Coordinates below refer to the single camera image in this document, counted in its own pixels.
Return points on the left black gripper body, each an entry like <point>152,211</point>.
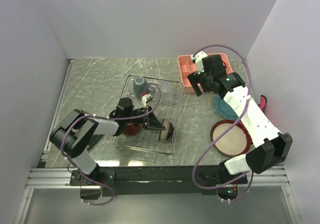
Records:
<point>143,120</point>

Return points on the green mug cream inside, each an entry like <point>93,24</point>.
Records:
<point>140,87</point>

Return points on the dark brown patterned bowl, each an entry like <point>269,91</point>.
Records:
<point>167,130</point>

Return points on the red rimmed cream plate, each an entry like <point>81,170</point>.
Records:
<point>235,142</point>

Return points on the pink cloth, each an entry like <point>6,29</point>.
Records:
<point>263,102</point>

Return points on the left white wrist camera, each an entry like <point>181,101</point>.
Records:
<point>146,98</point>

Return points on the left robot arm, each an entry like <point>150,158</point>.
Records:
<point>75,132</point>

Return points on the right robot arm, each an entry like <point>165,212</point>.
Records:
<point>271,146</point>

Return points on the teal scalloped plate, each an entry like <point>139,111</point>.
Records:
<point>224,109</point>

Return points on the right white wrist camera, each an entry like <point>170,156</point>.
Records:
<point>197,60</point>

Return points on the cream bowl brown stripes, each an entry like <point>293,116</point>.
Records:
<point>132,129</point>

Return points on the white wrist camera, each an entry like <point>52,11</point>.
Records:
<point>197,60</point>
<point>146,98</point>

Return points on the wire dish rack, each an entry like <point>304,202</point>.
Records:
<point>155,132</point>

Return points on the aluminium rail frame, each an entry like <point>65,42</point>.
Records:
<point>48,199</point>

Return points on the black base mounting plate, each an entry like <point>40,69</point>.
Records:
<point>144,180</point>

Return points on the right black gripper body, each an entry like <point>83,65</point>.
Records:
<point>203,79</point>

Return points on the black floral square plate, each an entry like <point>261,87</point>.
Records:
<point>94,139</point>

